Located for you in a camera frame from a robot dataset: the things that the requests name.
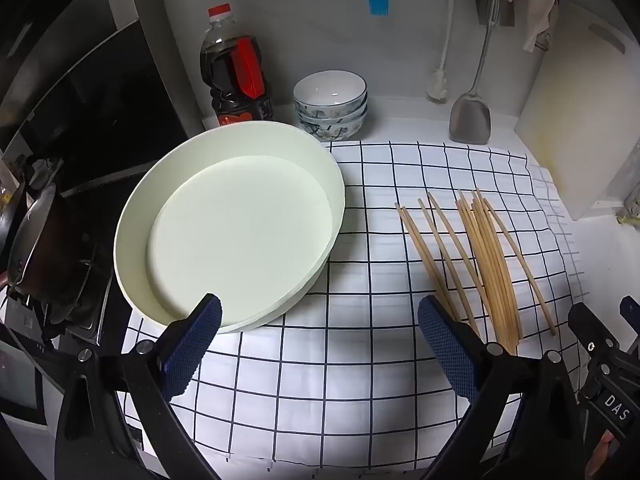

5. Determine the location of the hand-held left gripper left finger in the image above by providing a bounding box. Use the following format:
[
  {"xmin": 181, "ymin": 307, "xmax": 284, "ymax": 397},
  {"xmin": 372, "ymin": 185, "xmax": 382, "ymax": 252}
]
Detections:
[{"xmin": 54, "ymin": 293, "xmax": 223, "ymax": 480}]

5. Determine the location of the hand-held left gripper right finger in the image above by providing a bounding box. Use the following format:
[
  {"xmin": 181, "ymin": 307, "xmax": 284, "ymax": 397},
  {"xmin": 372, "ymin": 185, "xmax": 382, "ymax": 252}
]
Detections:
[{"xmin": 417, "ymin": 295, "xmax": 586, "ymax": 480}]

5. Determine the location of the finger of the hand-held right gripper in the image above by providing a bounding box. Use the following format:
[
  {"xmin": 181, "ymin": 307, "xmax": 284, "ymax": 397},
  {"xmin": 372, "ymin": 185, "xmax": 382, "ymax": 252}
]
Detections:
[
  {"xmin": 567, "ymin": 302, "xmax": 621, "ymax": 377},
  {"xmin": 620, "ymin": 296, "xmax": 640, "ymax": 336}
]

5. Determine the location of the bundle of wooden chopsticks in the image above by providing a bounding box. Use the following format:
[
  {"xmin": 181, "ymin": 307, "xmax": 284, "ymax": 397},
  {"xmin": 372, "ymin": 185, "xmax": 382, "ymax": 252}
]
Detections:
[{"xmin": 395, "ymin": 187, "xmax": 557, "ymax": 356}]

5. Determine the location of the cream round basin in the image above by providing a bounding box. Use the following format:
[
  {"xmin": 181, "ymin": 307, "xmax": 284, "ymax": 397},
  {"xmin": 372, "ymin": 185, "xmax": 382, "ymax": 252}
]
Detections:
[{"xmin": 114, "ymin": 121, "xmax": 347, "ymax": 333}]

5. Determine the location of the white black-grid cloth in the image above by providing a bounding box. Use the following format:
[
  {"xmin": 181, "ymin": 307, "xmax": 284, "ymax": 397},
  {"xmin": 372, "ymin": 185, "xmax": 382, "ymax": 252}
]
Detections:
[{"xmin": 117, "ymin": 140, "xmax": 586, "ymax": 466}]

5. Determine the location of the black gas stove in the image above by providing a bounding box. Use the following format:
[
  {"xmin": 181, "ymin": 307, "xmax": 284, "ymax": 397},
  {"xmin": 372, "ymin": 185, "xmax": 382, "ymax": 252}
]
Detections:
[{"xmin": 0, "ymin": 255, "xmax": 116, "ymax": 356}]

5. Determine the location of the dark wok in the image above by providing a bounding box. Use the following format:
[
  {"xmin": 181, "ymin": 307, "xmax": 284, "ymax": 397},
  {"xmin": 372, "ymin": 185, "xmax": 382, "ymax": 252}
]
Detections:
[{"xmin": 0, "ymin": 180, "xmax": 81, "ymax": 311}]

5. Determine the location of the white cutting board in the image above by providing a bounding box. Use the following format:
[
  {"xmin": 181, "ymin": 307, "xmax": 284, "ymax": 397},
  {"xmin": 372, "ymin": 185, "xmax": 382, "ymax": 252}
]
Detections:
[{"xmin": 514, "ymin": 0, "xmax": 640, "ymax": 221}]

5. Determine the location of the metal spatula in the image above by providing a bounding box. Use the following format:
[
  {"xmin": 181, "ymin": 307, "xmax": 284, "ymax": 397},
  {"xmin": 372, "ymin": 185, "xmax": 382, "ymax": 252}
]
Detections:
[{"xmin": 448, "ymin": 0, "xmax": 503, "ymax": 146}]

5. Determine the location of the blue floral ceramic bowl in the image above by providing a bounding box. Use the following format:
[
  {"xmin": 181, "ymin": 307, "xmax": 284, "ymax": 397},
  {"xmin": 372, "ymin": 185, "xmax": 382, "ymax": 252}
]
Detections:
[
  {"xmin": 295, "ymin": 102, "xmax": 368, "ymax": 124},
  {"xmin": 298, "ymin": 115, "xmax": 367, "ymax": 142},
  {"xmin": 293, "ymin": 71, "xmax": 368, "ymax": 111}
]

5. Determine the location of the white dish brush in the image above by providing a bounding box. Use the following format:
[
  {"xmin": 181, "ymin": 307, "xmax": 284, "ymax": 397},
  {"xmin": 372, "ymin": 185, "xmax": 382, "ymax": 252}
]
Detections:
[{"xmin": 426, "ymin": 0, "xmax": 458, "ymax": 106}]

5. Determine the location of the dark soy sauce bottle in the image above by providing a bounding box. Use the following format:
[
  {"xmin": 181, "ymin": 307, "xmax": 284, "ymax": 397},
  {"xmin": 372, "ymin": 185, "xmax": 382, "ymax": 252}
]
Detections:
[{"xmin": 200, "ymin": 4, "xmax": 275, "ymax": 128}]

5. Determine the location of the pink hanging rag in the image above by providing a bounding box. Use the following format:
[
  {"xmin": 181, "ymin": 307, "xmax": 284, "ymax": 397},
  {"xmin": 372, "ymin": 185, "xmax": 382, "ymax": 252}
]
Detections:
[{"xmin": 501, "ymin": 0, "xmax": 557, "ymax": 53}]

